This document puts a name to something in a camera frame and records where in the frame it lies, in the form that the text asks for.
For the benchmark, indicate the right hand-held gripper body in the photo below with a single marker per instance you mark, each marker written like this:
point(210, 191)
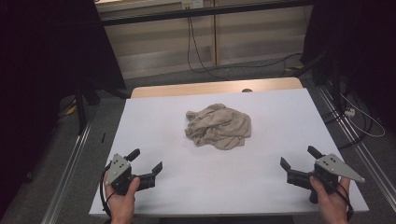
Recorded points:
point(328, 172)

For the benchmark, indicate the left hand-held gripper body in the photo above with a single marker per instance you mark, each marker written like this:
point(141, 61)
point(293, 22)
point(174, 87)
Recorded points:
point(118, 170)

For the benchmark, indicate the beige pants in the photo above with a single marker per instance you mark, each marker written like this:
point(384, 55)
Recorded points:
point(221, 126)

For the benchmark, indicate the person's right hand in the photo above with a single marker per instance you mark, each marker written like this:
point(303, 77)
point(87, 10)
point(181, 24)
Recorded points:
point(331, 206)

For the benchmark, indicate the person's left hand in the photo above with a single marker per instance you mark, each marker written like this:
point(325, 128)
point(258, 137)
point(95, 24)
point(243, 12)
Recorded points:
point(122, 203)

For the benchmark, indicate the small black floor item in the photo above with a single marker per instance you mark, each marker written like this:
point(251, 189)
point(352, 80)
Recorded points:
point(103, 137)

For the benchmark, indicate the white table mat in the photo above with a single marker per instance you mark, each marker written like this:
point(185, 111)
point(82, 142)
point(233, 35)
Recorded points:
point(155, 124)

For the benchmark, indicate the white power strip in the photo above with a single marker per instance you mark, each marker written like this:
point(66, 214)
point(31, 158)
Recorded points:
point(350, 112)

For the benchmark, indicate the black metal stand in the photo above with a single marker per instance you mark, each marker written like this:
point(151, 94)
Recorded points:
point(81, 109)

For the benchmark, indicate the wooden table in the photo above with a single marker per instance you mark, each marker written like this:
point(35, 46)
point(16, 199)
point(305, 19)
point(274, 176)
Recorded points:
point(202, 88)

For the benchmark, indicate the black curtain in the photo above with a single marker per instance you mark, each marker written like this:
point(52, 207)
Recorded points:
point(40, 77)
point(358, 46)

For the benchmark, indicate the aluminium floor rail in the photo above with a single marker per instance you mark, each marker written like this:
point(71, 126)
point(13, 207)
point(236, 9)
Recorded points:
point(358, 149)
point(67, 177)

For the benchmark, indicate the white wall socket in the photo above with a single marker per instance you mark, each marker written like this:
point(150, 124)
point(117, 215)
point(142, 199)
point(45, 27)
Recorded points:
point(193, 3)

